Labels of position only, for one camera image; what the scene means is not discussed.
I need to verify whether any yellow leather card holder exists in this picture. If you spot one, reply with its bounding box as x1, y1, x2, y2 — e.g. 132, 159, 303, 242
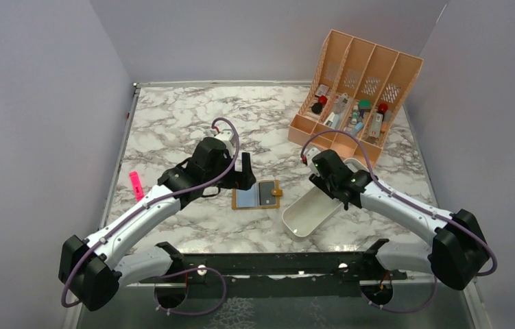
232, 180, 283, 210

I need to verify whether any black credit card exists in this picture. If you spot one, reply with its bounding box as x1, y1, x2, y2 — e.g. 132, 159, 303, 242
258, 180, 276, 206

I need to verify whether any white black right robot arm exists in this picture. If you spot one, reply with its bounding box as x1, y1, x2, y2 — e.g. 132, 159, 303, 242
302, 147, 492, 290

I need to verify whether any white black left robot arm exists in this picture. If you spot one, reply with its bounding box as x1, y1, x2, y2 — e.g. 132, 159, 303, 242
58, 129, 256, 310

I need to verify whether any white plastic tray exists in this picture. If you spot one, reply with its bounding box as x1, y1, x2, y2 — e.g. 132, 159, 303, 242
281, 157, 372, 239

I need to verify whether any light blue tube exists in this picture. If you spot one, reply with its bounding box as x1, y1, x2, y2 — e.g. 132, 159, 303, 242
350, 121, 364, 136

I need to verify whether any white red tube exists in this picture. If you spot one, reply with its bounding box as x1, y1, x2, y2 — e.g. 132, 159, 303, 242
368, 112, 383, 138

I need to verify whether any black round cap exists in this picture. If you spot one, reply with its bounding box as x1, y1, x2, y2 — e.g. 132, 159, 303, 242
311, 102, 324, 114

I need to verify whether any red round cap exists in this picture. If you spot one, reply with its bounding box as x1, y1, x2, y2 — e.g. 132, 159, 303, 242
318, 95, 328, 106

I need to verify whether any pink highlighter marker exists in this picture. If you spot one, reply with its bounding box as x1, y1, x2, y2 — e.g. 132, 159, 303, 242
129, 171, 145, 202

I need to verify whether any green round cap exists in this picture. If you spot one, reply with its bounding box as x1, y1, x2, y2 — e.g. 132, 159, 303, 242
358, 99, 372, 112

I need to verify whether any peach desk organizer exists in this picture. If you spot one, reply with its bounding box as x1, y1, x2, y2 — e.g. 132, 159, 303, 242
288, 30, 424, 165

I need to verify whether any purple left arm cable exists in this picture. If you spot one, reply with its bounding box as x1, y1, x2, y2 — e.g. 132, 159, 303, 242
60, 117, 241, 308

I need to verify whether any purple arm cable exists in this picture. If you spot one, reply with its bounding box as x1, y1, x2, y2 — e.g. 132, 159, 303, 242
300, 130, 499, 278
60, 117, 241, 308

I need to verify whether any black mounting rail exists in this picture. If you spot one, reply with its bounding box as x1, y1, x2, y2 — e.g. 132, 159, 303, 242
144, 252, 407, 299

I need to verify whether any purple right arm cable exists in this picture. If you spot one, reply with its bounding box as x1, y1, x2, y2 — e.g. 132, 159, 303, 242
300, 130, 499, 278

